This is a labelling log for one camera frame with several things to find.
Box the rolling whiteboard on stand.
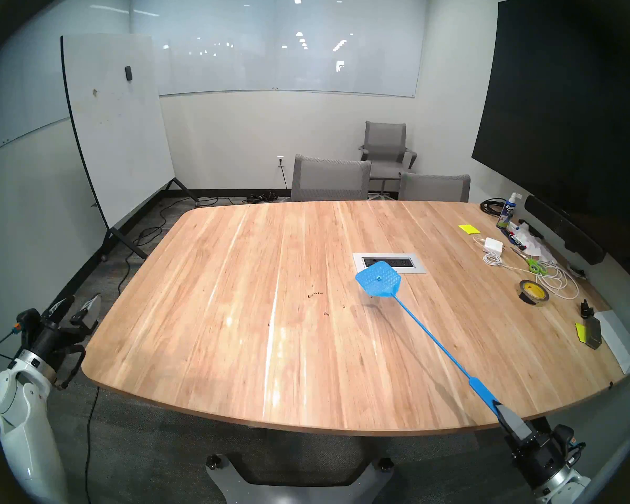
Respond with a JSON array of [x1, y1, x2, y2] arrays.
[[60, 34, 200, 262]]

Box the large black wall display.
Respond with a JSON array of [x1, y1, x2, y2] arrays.
[[471, 0, 630, 270]]

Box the grey mesh office chair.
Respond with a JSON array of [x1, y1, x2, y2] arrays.
[[398, 172, 471, 203], [290, 154, 372, 202]]

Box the blue plastic fly swatter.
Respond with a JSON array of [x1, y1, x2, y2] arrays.
[[355, 260, 500, 410]]

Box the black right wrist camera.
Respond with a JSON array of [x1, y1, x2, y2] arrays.
[[551, 425, 576, 451]]

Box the grey office chair with armrests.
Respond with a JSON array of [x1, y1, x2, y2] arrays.
[[358, 121, 418, 196]]

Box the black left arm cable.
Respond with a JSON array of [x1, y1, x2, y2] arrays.
[[0, 324, 86, 392]]

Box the green handled scissors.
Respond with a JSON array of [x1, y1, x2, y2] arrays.
[[510, 247, 548, 276]]

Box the whiteboard cleaner spray bottle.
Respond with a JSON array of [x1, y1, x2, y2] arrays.
[[496, 192, 523, 229]]

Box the long black power cable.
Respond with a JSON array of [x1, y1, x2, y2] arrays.
[[117, 196, 237, 295]]

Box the silver table power outlet box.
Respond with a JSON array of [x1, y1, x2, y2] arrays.
[[353, 253, 427, 275]]

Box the black soundbar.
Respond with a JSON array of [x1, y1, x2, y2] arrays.
[[524, 195, 607, 266]]

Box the thin black cable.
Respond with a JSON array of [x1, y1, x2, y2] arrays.
[[85, 385, 101, 504]]

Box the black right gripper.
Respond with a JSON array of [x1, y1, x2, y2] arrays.
[[491, 401, 569, 486]]

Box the glass wall board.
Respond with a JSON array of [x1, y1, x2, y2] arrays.
[[131, 0, 428, 98]]

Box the wall whiteboard with writing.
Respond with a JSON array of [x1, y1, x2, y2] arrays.
[[0, 0, 132, 162]]

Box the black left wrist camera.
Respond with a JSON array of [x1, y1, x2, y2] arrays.
[[15, 308, 43, 335]]

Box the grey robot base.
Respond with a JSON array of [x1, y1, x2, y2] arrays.
[[206, 454, 395, 504]]

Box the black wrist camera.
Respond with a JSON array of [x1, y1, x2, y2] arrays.
[[551, 425, 576, 451], [15, 308, 43, 335]]

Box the white charging cable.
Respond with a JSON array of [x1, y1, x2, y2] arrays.
[[472, 237, 581, 300]]

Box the black yellow tape roll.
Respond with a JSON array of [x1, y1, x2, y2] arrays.
[[519, 279, 550, 307]]

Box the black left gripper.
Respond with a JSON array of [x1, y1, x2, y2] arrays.
[[31, 293, 102, 367]]

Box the white crumpled cloth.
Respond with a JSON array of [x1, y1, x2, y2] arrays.
[[512, 225, 556, 262]]

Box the white paper sheet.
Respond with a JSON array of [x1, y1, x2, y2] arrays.
[[593, 310, 630, 375]]

